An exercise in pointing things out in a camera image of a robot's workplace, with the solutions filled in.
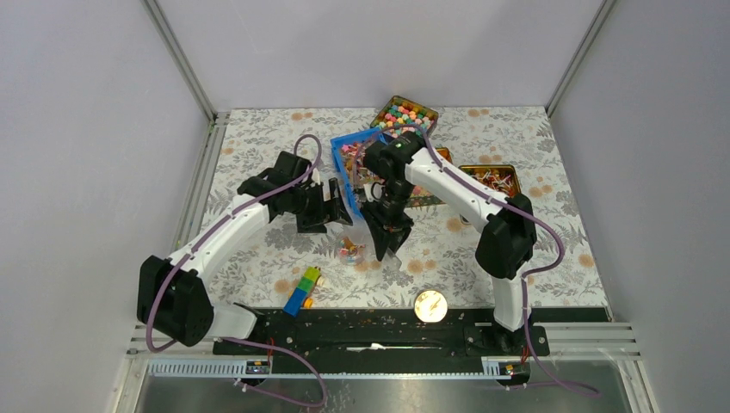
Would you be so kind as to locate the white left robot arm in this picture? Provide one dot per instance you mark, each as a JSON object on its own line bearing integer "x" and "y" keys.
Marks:
{"x": 172, "y": 293}

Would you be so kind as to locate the gold tin with lollipops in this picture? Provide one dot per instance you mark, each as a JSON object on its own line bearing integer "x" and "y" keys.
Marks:
{"x": 500, "y": 177}

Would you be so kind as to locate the floral patterned table mat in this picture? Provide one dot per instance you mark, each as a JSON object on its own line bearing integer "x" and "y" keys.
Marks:
{"x": 439, "y": 253}

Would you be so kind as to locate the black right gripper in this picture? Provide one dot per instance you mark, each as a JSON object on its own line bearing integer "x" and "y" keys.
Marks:
{"x": 385, "y": 229}

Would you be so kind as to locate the clear glass jar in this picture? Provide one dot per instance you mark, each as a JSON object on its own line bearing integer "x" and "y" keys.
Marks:
{"x": 353, "y": 247}

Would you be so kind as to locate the colourful toy brick stack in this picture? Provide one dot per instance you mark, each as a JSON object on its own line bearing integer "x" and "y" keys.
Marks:
{"x": 301, "y": 297}

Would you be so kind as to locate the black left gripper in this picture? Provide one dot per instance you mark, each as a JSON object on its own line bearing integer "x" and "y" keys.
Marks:
{"x": 326, "y": 212}

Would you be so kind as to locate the grey cable duct rail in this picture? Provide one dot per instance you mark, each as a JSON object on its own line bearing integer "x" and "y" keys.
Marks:
{"x": 262, "y": 369}

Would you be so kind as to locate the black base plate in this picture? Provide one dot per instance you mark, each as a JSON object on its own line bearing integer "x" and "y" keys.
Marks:
{"x": 462, "y": 331}

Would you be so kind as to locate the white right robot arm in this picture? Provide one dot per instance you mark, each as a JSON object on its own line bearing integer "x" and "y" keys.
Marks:
{"x": 507, "y": 233}

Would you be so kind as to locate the dark tin with pastel candies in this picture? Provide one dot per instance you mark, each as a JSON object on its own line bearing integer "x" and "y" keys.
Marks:
{"x": 407, "y": 113}

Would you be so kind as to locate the blue plastic bin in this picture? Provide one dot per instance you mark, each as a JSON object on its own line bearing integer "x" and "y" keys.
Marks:
{"x": 348, "y": 153}

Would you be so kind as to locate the gold round jar lid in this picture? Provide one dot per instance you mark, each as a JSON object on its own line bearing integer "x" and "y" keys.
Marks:
{"x": 430, "y": 306}

